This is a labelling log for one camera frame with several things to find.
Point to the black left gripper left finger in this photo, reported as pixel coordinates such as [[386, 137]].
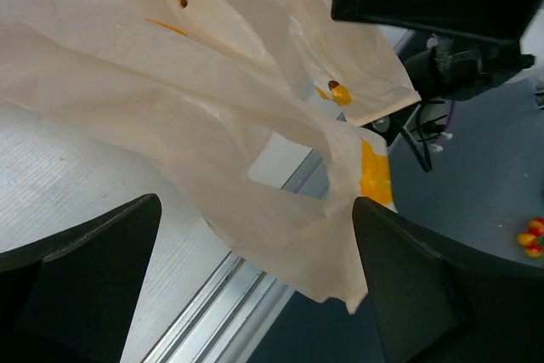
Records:
[[71, 296]]

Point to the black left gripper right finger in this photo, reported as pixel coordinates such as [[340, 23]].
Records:
[[438, 300]]

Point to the colourful sticker on floor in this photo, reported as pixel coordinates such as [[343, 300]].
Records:
[[531, 240]]

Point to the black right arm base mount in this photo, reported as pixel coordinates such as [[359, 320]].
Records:
[[444, 72]]

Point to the aluminium table edge rail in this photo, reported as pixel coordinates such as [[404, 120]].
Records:
[[236, 296]]

